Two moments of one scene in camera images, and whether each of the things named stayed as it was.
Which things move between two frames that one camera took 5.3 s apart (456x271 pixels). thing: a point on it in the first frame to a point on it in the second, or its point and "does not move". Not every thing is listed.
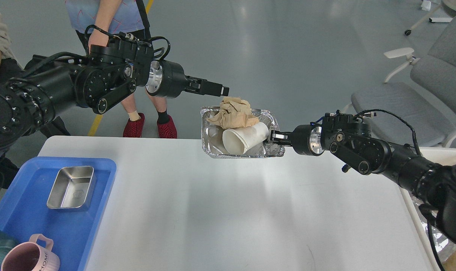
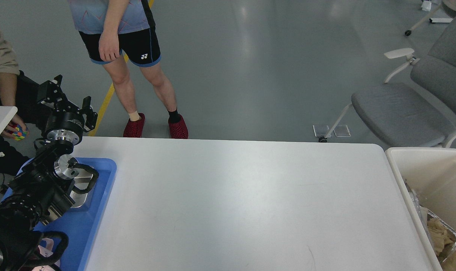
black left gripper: x=165 y=79 to x=66 y=124
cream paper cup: x=237 y=141 to x=439 y=236
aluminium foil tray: x=212 y=137 to x=443 y=239
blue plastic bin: x=21 y=211 does not move
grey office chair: x=427 y=113 does not move
